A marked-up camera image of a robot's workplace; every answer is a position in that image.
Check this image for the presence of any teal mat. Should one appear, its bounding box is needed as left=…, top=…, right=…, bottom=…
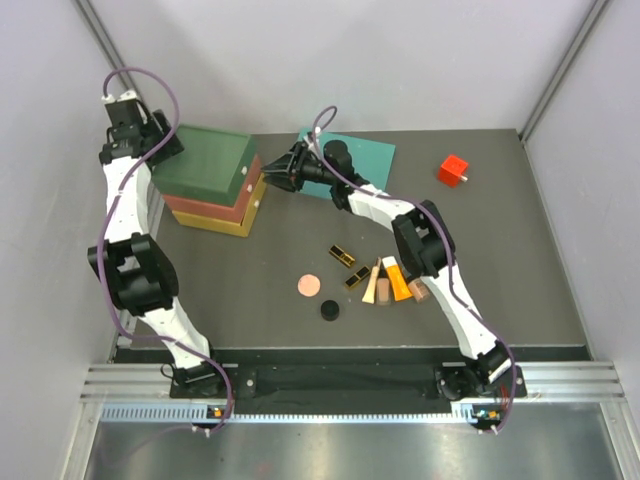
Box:
left=318, top=133, right=396, bottom=190

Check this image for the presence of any gold black lipstick lower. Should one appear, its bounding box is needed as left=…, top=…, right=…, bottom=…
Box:
left=344, top=266, right=371, bottom=290

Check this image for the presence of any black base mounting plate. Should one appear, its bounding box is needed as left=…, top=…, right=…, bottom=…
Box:
left=169, top=360, right=530, bottom=401

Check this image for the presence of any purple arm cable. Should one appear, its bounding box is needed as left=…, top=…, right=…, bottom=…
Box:
left=94, top=67, right=236, bottom=436
left=312, top=105, right=519, bottom=434

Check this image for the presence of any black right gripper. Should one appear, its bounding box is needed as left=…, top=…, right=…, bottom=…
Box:
left=261, top=143, right=337, bottom=194

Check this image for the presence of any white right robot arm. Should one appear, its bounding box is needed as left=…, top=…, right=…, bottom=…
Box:
left=262, top=140, right=517, bottom=400

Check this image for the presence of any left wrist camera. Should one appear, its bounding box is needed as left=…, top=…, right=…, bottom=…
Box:
left=101, top=90, right=139, bottom=105

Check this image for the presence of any gold black lipstick upper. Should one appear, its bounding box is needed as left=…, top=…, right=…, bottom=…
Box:
left=329, top=245, right=356, bottom=268

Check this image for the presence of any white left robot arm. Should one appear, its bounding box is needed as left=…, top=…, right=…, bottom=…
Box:
left=87, top=90, right=228, bottom=399

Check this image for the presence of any foundation bottle black cap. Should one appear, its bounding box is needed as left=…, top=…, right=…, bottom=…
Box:
left=407, top=277, right=431, bottom=303

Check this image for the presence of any orange cream tube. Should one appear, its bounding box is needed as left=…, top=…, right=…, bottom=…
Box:
left=382, top=256, right=412, bottom=302

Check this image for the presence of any pink round compact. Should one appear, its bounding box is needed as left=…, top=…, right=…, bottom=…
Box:
left=297, top=274, right=321, bottom=297

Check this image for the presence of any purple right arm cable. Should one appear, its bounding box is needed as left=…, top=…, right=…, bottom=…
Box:
left=312, top=105, right=519, bottom=434

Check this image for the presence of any three-tier drawer organizer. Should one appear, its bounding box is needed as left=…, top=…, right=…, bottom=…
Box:
left=152, top=125, right=250, bottom=237

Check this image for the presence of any gold black lipstick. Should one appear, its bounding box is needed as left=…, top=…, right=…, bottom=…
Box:
left=329, top=245, right=356, bottom=268
left=344, top=266, right=371, bottom=290

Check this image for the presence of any green top drawer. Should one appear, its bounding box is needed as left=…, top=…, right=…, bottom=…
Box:
left=228, top=135, right=256, bottom=206

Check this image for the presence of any aluminium front rail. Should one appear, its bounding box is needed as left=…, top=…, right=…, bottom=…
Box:
left=80, top=361, right=625, bottom=426

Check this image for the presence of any red middle drawer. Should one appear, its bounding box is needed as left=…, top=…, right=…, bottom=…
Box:
left=231, top=155, right=261, bottom=223

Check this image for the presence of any red cube with peg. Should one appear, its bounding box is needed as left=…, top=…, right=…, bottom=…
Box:
left=437, top=155, right=469, bottom=188

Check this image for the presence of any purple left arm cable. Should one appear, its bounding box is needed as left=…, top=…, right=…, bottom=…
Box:
left=94, top=67, right=236, bottom=436

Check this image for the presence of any yellow bottom drawer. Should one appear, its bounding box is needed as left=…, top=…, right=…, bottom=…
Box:
left=240, top=175, right=266, bottom=238

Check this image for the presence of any beige concealer tube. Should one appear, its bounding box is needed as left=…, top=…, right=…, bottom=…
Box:
left=361, top=257, right=381, bottom=305

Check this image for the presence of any beige foundation bottle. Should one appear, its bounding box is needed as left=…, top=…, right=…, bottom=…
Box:
left=376, top=278, right=392, bottom=306

